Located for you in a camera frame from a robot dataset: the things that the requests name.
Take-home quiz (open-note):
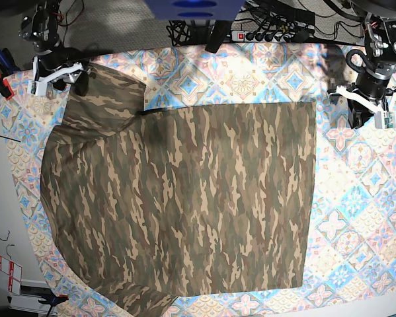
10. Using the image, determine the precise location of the patterned tile tablecloth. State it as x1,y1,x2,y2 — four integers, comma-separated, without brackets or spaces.
0,44,396,316

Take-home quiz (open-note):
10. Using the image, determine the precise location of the white power strip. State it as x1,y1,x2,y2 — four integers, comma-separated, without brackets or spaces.
230,30,311,44

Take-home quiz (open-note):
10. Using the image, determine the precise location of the black hex key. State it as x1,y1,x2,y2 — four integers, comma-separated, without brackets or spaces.
0,133,21,143

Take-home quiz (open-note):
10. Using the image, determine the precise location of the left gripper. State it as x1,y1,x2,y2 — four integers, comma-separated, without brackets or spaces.
329,85,396,129

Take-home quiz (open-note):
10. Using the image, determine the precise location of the red white label card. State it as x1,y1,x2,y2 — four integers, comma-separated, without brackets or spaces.
0,255,22,295

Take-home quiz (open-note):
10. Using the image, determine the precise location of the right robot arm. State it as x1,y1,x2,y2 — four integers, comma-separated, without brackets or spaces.
20,1,90,96

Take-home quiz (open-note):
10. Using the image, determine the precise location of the red black clamp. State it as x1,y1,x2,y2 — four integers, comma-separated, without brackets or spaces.
0,48,20,100

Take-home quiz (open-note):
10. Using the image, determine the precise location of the blue orange clamp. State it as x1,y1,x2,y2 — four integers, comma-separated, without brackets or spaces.
38,294,68,307

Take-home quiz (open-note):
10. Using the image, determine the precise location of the black support post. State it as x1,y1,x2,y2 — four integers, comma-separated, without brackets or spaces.
205,20,233,53

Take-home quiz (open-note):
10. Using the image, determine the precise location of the camouflage T-shirt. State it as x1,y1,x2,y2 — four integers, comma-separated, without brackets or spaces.
40,64,316,316

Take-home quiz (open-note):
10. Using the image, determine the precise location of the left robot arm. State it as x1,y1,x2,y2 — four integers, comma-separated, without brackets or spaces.
325,0,396,129

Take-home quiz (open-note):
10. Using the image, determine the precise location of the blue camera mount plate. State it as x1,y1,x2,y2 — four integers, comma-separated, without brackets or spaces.
145,0,246,20

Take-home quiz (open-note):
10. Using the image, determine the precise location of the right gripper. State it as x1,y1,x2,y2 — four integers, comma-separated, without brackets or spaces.
30,55,89,96

